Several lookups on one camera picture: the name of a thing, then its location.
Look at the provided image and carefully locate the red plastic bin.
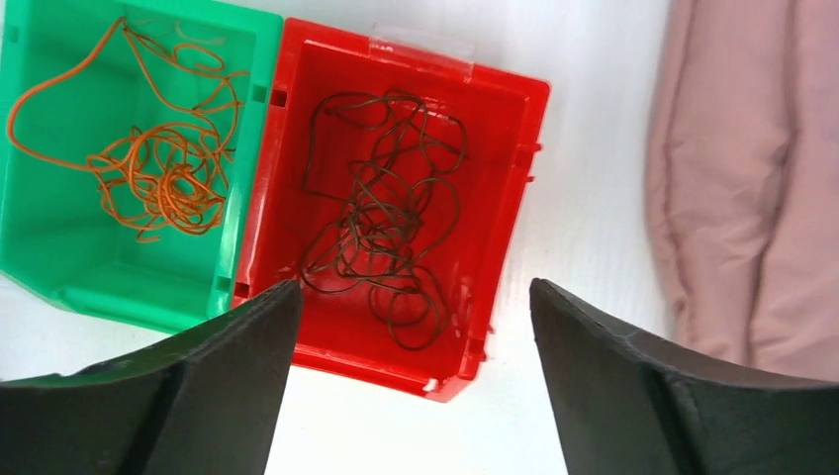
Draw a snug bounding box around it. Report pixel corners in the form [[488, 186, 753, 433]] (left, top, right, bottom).
[[233, 19, 550, 402]]

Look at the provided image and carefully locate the orange cable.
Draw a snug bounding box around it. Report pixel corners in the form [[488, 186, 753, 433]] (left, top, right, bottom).
[[6, 16, 250, 243]]

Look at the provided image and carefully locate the green plastic bin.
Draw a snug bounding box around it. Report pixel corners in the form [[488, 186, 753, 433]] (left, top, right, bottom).
[[1, 1, 283, 333]]

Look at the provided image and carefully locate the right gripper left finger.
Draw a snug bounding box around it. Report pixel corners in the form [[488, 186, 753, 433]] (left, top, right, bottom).
[[1, 281, 303, 474]]

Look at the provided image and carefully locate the pink cloth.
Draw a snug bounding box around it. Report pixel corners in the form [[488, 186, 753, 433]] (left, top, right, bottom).
[[646, 1, 838, 381]]

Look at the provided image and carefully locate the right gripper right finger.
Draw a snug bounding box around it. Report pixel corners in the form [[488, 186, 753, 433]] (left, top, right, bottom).
[[529, 278, 838, 474]]

